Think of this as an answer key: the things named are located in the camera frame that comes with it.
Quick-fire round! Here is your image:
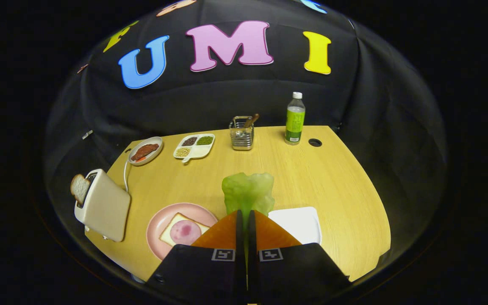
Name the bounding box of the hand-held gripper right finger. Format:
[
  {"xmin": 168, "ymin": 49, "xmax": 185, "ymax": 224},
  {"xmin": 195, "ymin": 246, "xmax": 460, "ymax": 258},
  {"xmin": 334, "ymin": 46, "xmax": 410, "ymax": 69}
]
[{"xmin": 247, "ymin": 210, "xmax": 351, "ymax": 298}]

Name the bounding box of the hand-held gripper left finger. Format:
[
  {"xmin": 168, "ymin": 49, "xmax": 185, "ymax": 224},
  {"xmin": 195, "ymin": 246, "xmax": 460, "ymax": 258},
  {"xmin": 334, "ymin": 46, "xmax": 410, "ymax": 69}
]
[{"xmin": 146, "ymin": 209, "xmax": 247, "ymax": 297}]

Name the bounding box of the green lettuce leaf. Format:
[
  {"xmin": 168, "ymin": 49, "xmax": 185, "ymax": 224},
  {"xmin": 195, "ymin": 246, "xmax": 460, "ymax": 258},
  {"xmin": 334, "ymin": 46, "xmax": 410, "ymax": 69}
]
[{"xmin": 222, "ymin": 172, "xmax": 275, "ymax": 216}]

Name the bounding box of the toasted bread slice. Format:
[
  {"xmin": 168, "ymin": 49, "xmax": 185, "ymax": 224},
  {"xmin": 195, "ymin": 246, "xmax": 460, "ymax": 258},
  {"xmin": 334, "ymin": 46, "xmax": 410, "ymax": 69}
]
[{"xmin": 70, "ymin": 174, "xmax": 91, "ymax": 207}]

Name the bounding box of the white square plate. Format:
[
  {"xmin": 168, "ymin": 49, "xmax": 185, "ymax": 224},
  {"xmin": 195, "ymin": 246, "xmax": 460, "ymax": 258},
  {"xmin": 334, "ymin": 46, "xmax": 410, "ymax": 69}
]
[{"xmin": 268, "ymin": 206, "xmax": 322, "ymax": 245}]

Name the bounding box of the pink ham slice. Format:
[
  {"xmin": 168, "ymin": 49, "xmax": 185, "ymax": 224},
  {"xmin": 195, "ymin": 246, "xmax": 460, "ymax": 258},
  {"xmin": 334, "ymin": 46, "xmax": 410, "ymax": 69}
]
[{"xmin": 170, "ymin": 219, "xmax": 202, "ymax": 245}]

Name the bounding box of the bread slice with crust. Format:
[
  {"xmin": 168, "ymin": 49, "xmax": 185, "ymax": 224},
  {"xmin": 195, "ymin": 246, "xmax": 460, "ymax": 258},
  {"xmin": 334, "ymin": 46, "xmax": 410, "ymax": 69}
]
[{"xmin": 159, "ymin": 213, "xmax": 211, "ymax": 247}]

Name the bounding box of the pink plate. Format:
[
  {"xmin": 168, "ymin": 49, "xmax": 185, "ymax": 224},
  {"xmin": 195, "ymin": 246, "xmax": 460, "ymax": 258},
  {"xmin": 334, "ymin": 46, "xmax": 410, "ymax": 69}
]
[{"xmin": 146, "ymin": 202, "xmax": 219, "ymax": 261}]

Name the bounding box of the white divided dish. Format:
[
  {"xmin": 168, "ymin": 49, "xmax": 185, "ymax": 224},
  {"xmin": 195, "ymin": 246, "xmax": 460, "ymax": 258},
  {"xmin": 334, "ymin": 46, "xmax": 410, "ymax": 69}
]
[{"xmin": 173, "ymin": 133, "xmax": 216, "ymax": 164}]

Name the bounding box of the green label plastic bottle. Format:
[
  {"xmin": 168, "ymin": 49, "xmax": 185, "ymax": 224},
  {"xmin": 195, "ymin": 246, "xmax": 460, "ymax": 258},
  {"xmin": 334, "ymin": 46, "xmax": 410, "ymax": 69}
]
[{"xmin": 285, "ymin": 92, "xmax": 306, "ymax": 146}]

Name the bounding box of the round beige plate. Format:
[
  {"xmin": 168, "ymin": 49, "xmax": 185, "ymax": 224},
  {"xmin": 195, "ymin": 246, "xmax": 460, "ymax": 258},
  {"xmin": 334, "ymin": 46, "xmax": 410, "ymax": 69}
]
[{"xmin": 128, "ymin": 136, "xmax": 164, "ymax": 166}]

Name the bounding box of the brown steak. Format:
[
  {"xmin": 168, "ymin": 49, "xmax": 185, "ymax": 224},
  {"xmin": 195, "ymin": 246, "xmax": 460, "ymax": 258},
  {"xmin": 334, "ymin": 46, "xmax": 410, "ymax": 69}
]
[{"xmin": 130, "ymin": 144, "xmax": 160, "ymax": 161}]

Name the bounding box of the white toaster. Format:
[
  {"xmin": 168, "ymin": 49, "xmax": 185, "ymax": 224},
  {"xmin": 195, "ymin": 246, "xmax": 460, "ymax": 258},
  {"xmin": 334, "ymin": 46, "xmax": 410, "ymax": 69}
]
[{"xmin": 74, "ymin": 169, "xmax": 131, "ymax": 242}]

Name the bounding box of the black backdrop cloth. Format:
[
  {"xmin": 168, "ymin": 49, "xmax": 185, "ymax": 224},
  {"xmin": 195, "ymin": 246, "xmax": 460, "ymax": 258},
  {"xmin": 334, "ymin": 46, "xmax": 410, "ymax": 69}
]
[{"xmin": 43, "ymin": 0, "xmax": 448, "ymax": 272}]

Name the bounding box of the metal wire basket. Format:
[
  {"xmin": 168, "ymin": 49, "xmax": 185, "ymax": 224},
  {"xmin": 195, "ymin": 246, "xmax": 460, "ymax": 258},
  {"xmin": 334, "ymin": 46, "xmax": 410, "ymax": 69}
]
[{"xmin": 229, "ymin": 116, "xmax": 255, "ymax": 151}]

